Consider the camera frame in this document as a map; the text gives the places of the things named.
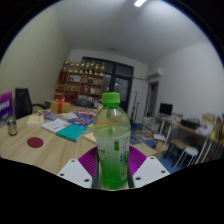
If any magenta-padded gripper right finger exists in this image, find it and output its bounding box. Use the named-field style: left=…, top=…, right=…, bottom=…
left=126, top=144, right=171, bottom=190

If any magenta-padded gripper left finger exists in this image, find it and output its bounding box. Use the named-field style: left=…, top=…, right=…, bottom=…
left=56, top=145, right=100, bottom=190

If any green drink bottle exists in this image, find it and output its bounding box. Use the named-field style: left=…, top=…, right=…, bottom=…
left=92, top=91, right=132, bottom=191

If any pale yellow book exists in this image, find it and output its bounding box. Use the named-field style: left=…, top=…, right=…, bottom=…
left=26, top=113, right=45, bottom=127
left=83, top=131, right=98, bottom=145

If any teal book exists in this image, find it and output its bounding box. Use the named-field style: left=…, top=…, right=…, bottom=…
left=55, top=123, right=88, bottom=143

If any white round stool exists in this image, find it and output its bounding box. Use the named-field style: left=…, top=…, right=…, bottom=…
left=173, top=146, right=199, bottom=169

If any stacked books pile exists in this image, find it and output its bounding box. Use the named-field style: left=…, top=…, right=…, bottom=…
left=143, top=116, right=161, bottom=134

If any flat round red coaster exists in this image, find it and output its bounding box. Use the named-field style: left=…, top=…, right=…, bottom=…
left=26, top=136, right=45, bottom=150

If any white book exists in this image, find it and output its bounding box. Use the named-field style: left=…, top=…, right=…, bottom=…
left=40, top=118, right=72, bottom=134

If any blue printed book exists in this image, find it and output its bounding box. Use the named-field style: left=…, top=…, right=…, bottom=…
left=68, top=116, right=94, bottom=128

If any pink printed box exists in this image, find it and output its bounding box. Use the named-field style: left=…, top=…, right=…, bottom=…
left=76, top=110, right=97, bottom=119

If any blue and yellow book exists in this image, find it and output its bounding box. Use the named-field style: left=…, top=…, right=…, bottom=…
left=43, top=111, right=58, bottom=122

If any cluttered side desk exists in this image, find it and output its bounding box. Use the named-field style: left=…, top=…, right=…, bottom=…
left=176, top=113, right=224, bottom=161

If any black computer monitor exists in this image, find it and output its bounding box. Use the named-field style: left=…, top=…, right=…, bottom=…
left=158, top=102, right=174, bottom=117

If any black tripod stand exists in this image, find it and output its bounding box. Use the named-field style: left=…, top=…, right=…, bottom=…
left=130, top=90, right=140, bottom=126

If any yellow gift box, red ribbon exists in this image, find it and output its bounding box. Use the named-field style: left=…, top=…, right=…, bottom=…
left=50, top=97, right=72, bottom=115

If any small steel cup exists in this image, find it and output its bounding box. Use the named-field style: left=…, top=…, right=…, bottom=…
left=7, top=119, right=19, bottom=137

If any black office chair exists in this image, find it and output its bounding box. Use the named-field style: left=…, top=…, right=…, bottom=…
left=14, top=87, right=46, bottom=120

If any wooden shelf unit with trophies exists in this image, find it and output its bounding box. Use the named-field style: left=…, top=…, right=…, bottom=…
left=54, top=59, right=106, bottom=107

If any black framed glass door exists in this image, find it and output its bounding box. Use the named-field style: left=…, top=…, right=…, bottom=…
left=81, top=56, right=134, bottom=114

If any purple sign board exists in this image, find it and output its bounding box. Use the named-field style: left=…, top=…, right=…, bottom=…
left=0, top=91, right=14, bottom=122

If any white air conditioner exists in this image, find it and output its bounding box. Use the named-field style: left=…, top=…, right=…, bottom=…
left=146, top=67, right=164, bottom=83

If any ceiling tube light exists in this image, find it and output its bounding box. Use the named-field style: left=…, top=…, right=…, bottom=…
left=133, top=0, right=148, bottom=8

